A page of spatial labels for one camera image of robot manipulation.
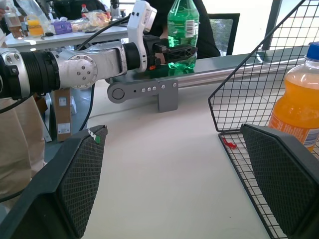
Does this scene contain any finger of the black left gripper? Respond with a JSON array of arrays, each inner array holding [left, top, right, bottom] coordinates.
[[155, 43, 199, 64]]

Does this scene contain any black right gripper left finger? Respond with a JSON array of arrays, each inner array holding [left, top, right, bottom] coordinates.
[[0, 125, 108, 239]]

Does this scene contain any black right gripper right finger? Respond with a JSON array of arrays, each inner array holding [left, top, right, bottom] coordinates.
[[240, 123, 319, 239]]

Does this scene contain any green plastic soda bottle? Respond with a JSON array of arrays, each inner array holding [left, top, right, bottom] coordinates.
[[167, 0, 200, 75]]

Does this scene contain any person in black clothes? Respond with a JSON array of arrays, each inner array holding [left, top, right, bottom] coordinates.
[[149, 0, 221, 60]]

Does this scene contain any black mesh office chair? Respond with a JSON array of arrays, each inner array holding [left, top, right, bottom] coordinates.
[[208, 12, 241, 57]]

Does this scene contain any yellow snack bag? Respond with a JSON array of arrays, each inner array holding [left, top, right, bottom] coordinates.
[[71, 9, 112, 32]]

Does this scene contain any brown cardboard box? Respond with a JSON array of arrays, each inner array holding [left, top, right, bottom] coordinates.
[[53, 88, 73, 142]]

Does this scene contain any cola bottle red cap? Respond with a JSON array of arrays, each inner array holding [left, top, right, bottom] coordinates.
[[81, 3, 97, 18]]

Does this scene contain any white background table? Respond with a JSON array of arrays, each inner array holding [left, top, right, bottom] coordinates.
[[4, 24, 129, 53]]

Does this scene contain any orange juice bottle blue cap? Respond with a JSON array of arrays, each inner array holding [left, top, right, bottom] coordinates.
[[268, 41, 319, 153]]

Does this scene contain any purple tissue pack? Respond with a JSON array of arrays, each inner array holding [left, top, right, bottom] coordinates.
[[51, 20, 73, 35]]

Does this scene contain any orange drink cup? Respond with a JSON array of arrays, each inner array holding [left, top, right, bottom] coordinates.
[[26, 15, 45, 37]]

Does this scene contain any brown tea bottle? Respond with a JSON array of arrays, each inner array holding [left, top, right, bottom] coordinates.
[[4, 7, 24, 39]]

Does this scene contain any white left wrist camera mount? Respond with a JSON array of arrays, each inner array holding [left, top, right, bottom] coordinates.
[[127, 0, 158, 73]]

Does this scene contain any grey conveyor belt frame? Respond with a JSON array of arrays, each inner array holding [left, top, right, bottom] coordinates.
[[107, 46, 315, 113]]

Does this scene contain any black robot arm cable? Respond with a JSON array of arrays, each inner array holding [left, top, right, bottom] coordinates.
[[74, 13, 133, 132]]

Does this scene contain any black wire basket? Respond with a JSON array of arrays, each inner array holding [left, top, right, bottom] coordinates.
[[208, 0, 319, 239]]

